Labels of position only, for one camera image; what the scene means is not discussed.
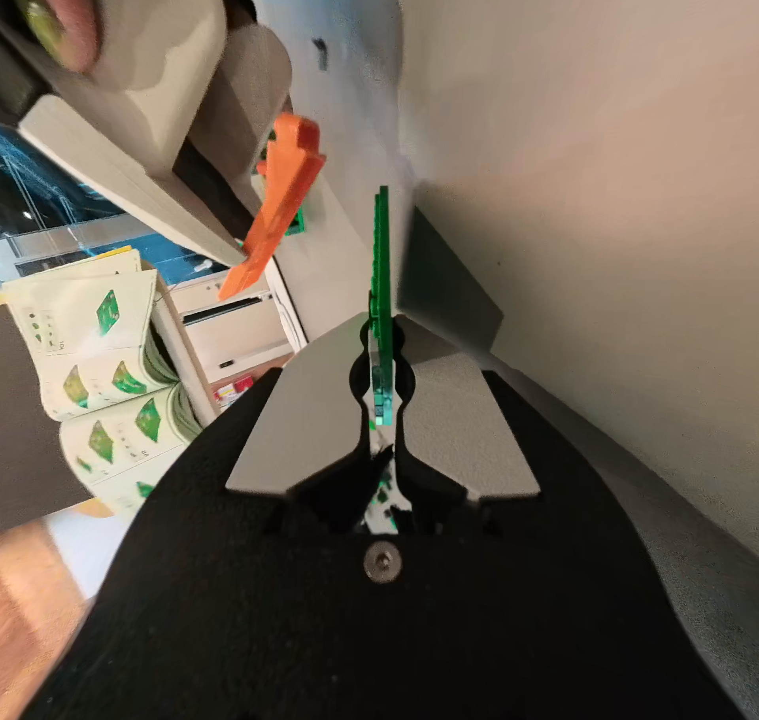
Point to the white rounded tray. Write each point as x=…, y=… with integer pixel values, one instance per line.
x=278, y=293

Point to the green lego box build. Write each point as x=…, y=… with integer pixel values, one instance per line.
x=295, y=225

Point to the lego instruction booklet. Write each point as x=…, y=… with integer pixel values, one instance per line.
x=89, y=316

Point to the person's right hand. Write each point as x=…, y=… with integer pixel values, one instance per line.
x=71, y=8

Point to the white low cabinet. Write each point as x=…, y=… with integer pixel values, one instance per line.
x=237, y=340

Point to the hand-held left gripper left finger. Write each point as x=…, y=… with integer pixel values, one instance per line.
x=302, y=429

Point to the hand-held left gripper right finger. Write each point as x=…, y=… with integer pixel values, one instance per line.
x=462, y=429

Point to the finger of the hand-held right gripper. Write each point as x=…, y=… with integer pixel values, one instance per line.
x=255, y=91
x=118, y=168

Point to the orange brick separator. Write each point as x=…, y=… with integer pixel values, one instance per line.
x=278, y=198

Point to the green lego plate with tiles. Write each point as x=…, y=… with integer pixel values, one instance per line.
x=382, y=269

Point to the glass window wall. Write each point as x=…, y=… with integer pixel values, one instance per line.
x=35, y=198

